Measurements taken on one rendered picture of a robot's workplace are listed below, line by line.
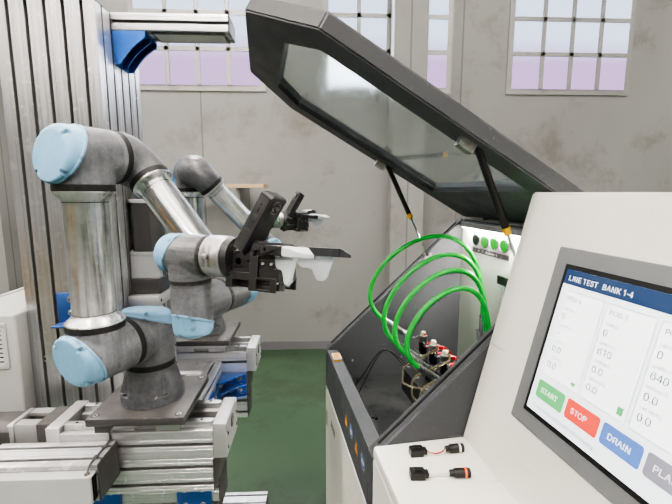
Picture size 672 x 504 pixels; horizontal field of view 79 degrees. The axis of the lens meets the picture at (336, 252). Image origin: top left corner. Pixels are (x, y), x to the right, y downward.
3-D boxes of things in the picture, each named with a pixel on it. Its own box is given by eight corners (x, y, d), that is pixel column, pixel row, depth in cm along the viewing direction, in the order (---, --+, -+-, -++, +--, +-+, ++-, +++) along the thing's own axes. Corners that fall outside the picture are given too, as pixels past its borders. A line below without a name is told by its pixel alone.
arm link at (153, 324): (186, 353, 107) (183, 302, 105) (144, 373, 94) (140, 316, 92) (152, 346, 111) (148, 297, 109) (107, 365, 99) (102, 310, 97)
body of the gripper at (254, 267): (300, 290, 72) (243, 284, 77) (303, 241, 72) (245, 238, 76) (277, 294, 65) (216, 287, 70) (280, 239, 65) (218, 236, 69)
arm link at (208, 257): (226, 235, 78) (196, 233, 71) (246, 236, 76) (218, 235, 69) (224, 275, 78) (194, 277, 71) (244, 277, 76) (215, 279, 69)
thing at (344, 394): (327, 388, 161) (327, 349, 158) (338, 387, 161) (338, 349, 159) (367, 507, 100) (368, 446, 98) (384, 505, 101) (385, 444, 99)
